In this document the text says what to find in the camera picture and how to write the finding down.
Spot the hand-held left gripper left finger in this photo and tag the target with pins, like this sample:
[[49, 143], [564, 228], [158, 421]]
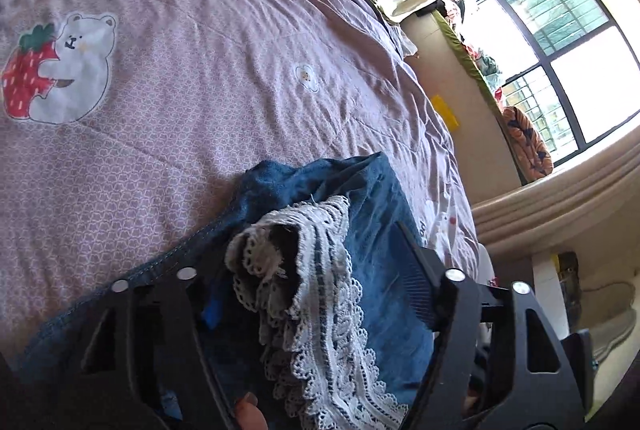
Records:
[[212, 312]]

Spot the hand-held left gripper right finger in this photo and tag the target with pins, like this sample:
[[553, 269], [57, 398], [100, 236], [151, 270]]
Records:
[[415, 270]]

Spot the blue denim pants lace trim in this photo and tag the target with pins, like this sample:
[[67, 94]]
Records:
[[370, 220]]

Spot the person's left hand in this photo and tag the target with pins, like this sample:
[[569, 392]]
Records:
[[250, 412]]

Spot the white cabinet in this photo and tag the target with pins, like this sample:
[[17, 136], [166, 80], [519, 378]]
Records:
[[550, 290]]

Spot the yellow plastic object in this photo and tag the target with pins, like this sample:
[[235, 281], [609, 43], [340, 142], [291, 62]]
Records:
[[446, 111]]

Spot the orange patterned blanket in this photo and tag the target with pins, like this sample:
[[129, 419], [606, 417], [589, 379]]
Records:
[[527, 143]]

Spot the purple printed quilt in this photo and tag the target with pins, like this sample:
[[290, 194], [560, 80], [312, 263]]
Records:
[[200, 110]]

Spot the green windowsill cloth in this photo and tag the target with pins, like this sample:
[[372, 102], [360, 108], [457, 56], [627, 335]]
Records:
[[465, 60]]

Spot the clothes on windowsill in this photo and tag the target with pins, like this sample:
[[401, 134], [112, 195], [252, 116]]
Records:
[[480, 60]]

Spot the window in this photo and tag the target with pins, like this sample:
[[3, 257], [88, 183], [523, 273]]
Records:
[[565, 45]]

